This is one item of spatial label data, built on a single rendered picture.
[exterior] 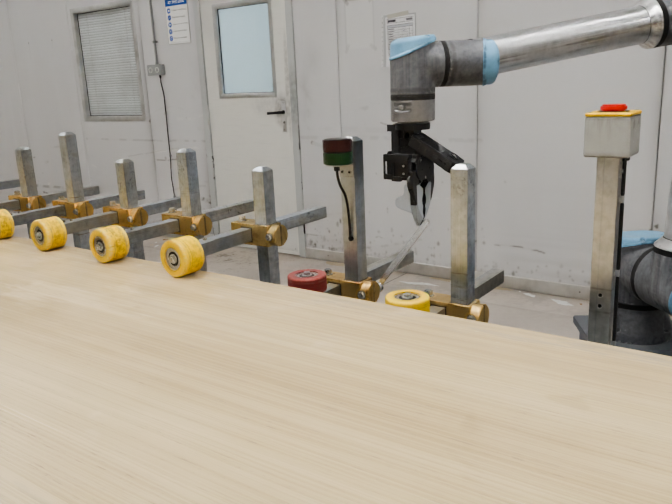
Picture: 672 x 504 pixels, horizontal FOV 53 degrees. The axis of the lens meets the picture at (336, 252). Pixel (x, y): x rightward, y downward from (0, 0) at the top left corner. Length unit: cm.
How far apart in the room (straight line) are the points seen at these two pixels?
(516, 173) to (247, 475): 350
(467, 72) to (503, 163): 273
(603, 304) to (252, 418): 65
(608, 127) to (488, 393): 48
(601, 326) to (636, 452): 47
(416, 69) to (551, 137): 268
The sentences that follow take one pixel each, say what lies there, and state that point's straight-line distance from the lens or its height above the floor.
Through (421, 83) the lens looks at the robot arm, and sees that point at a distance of 136.
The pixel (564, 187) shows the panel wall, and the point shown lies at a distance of 400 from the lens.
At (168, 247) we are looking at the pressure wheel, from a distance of 144.
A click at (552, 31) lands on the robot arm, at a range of 163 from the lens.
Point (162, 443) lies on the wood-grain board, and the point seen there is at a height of 90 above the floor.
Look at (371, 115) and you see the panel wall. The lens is 451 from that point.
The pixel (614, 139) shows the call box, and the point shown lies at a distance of 114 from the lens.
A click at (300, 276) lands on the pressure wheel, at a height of 90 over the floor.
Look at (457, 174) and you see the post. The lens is 126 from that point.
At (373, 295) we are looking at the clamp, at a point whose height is 84.
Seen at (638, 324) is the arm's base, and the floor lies 65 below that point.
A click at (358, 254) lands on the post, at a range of 142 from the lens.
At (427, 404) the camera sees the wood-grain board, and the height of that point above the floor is 90.
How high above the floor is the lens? 129
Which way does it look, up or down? 14 degrees down
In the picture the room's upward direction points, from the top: 3 degrees counter-clockwise
